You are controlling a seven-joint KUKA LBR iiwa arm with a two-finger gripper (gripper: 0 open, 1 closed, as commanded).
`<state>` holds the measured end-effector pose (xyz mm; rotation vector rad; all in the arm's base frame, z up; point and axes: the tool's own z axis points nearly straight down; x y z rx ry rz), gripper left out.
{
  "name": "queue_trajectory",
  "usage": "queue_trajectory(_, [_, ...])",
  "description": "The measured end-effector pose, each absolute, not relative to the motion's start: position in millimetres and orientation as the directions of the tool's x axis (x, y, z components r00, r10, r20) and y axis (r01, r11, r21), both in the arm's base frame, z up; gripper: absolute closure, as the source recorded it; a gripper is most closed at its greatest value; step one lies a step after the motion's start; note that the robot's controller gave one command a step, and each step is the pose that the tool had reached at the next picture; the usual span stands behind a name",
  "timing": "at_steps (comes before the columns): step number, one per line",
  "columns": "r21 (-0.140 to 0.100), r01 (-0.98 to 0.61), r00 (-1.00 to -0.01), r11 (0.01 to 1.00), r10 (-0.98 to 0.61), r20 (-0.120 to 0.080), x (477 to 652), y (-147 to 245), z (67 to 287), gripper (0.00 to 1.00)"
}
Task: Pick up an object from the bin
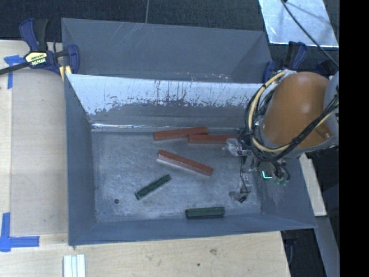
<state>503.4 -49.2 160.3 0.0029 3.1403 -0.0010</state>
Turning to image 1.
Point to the grey metal bin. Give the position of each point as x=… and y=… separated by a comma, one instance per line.
x=144, y=50

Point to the dark green flat block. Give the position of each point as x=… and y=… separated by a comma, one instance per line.
x=152, y=187
x=205, y=212

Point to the red-brown flat block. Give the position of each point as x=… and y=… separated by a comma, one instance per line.
x=210, y=139
x=178, y=133
x=184, y=162

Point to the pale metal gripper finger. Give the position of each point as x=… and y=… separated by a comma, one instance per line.
x=245, y=185
x=233, y=146

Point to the pale wood flat board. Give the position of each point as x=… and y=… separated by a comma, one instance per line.
x=37, y=154

